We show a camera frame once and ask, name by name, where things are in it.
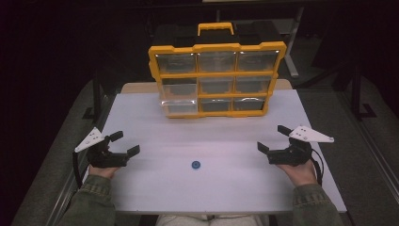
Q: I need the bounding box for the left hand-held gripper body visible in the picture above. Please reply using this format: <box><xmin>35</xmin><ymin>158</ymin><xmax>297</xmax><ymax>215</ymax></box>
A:
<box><xmin>74</xmin><ymin>126</ymin><xmax>130</xmax><ymax>169</ymax></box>

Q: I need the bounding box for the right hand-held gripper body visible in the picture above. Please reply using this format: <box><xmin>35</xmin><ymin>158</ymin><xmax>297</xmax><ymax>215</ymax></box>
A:
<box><xmin>267</xmin><ymin>125</ymin><xmax>335</xmax><ymax>168</ymax></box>

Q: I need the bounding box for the yellow and black organizer case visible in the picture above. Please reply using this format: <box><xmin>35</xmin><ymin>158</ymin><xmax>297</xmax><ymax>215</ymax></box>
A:
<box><xmin>147</xmin><ymin>21</ymin><xmax>288</xmax><ymax>120</ymax></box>

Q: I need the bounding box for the person's left hand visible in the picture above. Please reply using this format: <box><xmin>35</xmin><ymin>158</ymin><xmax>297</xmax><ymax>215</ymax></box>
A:
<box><xmin>88</xmin><ymin>165</ymin><xmax>120</xmax><ymax>180</ymax></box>

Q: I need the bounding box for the person's right hand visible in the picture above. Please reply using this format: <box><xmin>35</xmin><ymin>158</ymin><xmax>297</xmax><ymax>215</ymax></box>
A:
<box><xmin>277</xmin><ymin>162</ymin><xmax>319</xmax><ymax>187</ymax></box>

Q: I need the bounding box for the black metal stand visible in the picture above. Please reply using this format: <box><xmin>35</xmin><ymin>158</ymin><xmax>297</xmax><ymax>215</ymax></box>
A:
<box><xmin>82</xmin><ymin>70</ymin><xmax>104</xmax><ymax>122</ymax></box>
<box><xmin>350</xmin><ymin>60</ymin><xmax>378</xmax><ymax>121</ymax></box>

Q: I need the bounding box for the white metal desk leg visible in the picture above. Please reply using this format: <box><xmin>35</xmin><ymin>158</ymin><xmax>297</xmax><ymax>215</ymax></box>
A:
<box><xmin>282</xmin><ymin>6</ymin><xmax>306</xmax><ymax>79</ymax></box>

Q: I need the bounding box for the black cable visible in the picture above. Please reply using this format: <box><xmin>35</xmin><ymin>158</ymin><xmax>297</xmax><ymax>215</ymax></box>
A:
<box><xmin>310</xmin><ymin>148</ymin><xmax>325</xmax><ymax>186</ymax></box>

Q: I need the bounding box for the aluminium rail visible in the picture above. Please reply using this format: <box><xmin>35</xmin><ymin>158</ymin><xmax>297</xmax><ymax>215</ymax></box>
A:
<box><xmin>340</xmin><ymin>89</ymin><xmax>399</xmax><ymax>205</ymax></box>
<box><xmin>45</xmin><ymin>93</ymin><xmax>116</xmax><ymax>226</ymax></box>

